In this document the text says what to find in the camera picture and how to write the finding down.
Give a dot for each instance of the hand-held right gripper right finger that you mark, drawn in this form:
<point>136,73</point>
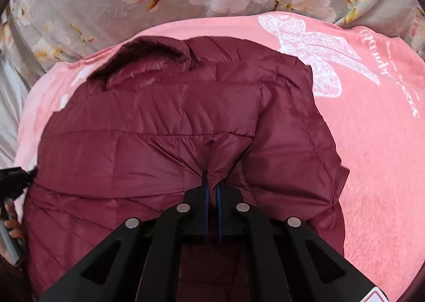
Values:
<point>219,209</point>

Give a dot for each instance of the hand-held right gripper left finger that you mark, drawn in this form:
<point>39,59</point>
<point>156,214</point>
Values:
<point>206,204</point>

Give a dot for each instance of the maroon puffer jacket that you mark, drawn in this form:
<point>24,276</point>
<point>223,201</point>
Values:
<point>149,123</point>

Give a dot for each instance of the person's left hand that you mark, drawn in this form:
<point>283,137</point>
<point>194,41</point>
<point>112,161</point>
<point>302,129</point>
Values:
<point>15,225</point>

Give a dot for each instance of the pink blanket with white print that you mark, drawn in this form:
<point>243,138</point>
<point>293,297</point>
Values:
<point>381,156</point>

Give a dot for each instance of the grey floral bed sheet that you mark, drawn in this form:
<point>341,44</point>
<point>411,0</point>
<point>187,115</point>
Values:
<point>83,0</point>

